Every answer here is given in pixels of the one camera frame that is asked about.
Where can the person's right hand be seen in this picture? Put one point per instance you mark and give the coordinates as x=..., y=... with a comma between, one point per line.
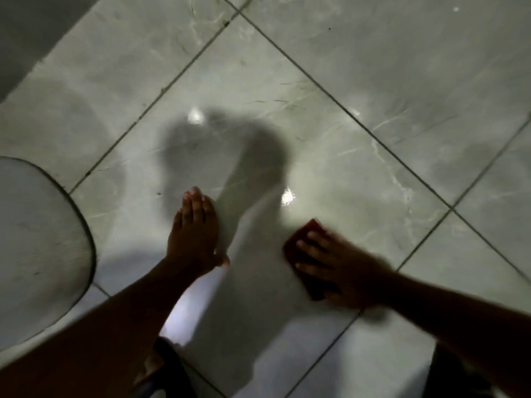
x=352, y=273

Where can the person's left hand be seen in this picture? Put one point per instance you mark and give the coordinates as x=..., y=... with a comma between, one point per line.
x=195, y=248

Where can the person's right fingers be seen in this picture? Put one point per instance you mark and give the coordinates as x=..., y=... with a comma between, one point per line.
x=315, y=254

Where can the grey rounded mat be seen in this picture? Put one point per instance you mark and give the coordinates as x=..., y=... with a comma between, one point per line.
x=41, y=248

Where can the person's left thumb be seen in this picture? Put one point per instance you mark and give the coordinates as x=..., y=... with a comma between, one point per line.
x=222, y=261

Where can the person's right forearm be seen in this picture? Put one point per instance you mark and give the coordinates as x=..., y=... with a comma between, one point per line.
x=464, y=319

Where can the person's left little finger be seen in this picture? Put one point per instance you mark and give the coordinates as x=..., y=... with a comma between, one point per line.
x=177, y=223

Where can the person's left middle finger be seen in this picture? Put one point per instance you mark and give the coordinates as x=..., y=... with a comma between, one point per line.
x=197, y=205

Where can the red cleaning cloth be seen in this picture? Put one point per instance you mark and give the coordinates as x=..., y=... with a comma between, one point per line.
x=299, y=254

